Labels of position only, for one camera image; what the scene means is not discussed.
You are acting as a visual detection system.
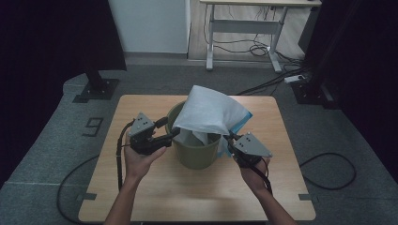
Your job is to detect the olive green trash bin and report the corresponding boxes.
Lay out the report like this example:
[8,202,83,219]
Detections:
[164,100,222,171]

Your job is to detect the person's right hand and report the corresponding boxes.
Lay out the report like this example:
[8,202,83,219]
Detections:
[238,156,272,195]

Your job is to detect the right hand-held gripper black cable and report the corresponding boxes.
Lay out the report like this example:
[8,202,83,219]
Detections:
[248,157,274,196]

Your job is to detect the hand-held gripper black cable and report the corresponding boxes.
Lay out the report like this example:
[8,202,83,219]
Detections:
[115,120,135,191]
[248,157,274,196]

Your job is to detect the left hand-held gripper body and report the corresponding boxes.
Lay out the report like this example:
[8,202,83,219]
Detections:
[127,112,173,157]

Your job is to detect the tangle of black floor cables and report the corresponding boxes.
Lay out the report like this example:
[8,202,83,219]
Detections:
[205,6,311,97]

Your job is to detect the white partition panel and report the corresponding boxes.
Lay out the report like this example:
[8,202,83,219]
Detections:
[107,0,191,54]

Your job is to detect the left hand-held gripper black cable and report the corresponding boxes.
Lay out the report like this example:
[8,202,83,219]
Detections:
[115,120,135,191]

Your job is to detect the white and blue plastic bag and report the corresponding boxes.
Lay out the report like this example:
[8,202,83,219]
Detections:
[172,84,253,158]

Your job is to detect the white power strip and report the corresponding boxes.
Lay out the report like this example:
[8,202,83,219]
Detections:
[283,74,306,84]

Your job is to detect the black stand with flat base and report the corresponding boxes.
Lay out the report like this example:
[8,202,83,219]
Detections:
[290,79,341,111]

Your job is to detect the black tripod base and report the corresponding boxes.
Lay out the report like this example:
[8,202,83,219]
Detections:
[72,69,120,104]

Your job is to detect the person's left hand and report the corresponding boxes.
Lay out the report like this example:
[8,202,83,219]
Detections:
[123,142,168,184]

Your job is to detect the white metal frame desk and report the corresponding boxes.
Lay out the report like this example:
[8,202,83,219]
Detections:
[200,0,323,73]

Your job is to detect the dark floor tape marker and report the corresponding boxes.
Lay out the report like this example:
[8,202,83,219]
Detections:
[298,193,318,202]

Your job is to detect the looped black floor cable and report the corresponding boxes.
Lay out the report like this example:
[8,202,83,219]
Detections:
[298,152,357,191]

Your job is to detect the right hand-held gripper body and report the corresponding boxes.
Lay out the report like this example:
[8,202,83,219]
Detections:
[232,131,273,169]

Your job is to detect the black curtain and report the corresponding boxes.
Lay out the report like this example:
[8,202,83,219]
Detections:
[0,0,128,188]
[304,0,398,176]

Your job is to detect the long black floor cable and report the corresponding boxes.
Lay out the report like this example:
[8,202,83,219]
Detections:
[55,154,101,225]

